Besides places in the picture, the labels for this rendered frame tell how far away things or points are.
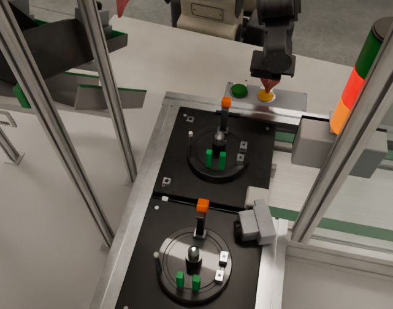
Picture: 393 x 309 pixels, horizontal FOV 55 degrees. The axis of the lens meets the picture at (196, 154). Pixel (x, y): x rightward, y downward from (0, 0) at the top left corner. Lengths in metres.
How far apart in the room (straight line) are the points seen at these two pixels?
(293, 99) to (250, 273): 0.47
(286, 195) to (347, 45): 2.07
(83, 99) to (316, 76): 0.76
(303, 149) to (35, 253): 0.62
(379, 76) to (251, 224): 0.39
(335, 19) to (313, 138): 2.53
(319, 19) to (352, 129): 2.55
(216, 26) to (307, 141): 0.96
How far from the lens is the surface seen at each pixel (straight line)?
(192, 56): 1.24
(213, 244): 0.72
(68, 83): 0.86
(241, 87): 0.98
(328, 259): 0.84
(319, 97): 1.17
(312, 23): 2.97
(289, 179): 0.90
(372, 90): 0.45
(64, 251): 0.90
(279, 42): 0.78
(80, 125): 1.09
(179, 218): 0.77
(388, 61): 0.42
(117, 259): 0.76
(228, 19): 1.45
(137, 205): 0.81
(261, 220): 0.72
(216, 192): 0.79
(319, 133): 0.56
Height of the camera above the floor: 1.66
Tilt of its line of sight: 55 degrees down
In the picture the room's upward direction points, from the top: straight up
